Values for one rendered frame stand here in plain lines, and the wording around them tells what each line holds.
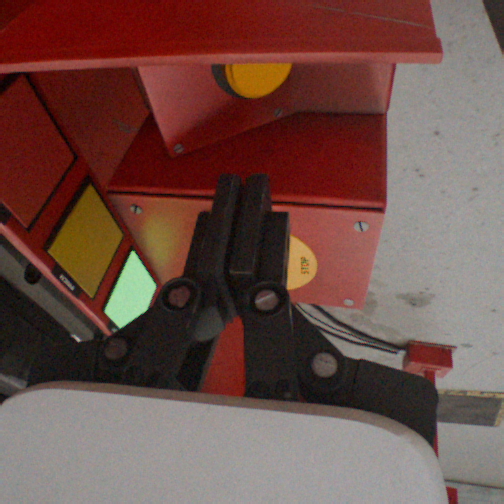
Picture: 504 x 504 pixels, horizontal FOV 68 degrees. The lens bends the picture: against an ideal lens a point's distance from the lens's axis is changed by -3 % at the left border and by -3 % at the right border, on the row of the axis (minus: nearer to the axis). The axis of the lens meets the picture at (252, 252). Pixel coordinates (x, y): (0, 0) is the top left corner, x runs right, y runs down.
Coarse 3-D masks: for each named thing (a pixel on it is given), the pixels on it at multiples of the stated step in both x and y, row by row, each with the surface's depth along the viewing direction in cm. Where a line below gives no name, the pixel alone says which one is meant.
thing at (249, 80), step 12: (228, 72) 19; (240, 72) 19; (252, 72) 19; (264, 72) 20; (276, 72) 20; (288, 72) 20; (240, 84) 20; (252, 84) 20; (264, 84) 20; (276, 84) 20; (252, 96) 21
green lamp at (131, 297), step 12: (132, 252) 25; (132, 264) 25; (132, 276) 25; (144, 276) 27; (120, 288) 24; (132, 288) 25; (144, 288) 27; (120, 300) 24; (132, 300) 25; (144, 300) 27; (108, 312) 23; (120, 312) 24; (132, 312) 25; (120, 324) 24
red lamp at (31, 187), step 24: (0, 96) 14; (24, 96) 15; (0, 120) 14; (24, 120) 15; (48, 120) 17; (0, 144) 14; (24, 144) 15; (48, 144) 17; (0, 168) 14; (24, 168) 16; (48, 168) 17; (0, 192) 15; (24, 192) 16; (48, 192) 17; (24, 216) 16
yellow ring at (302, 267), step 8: (296, 240) 22; (296, 248) 22; (304, 248) 22; (296, 256) 23; (304, 256) 23; (312, 256) 22; (296, 264) 24; (304, 264) 23; (312, 264) 23; (288, 272) 24; (296, 272) 24; (304, 272) 24; (312, 272) 24; (288, 280) 25; (296, 280) 25; (304, 280) 25; (288, 288) 26
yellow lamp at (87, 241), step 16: (80, 208) 19; (96, 208) 21; (64, 224) 18; (80, 224) 19; (96, 224) 21; (112, 224) 22; (64, 240) 18; (80, 240) 20; (96, 240) 21; (112, 240) 22; (64, 256) 19; (80, 256) 20; (96, 256) 21; (112, 256) 23; (80, 272) 20; (96, 272) 21; (96, 288) 21
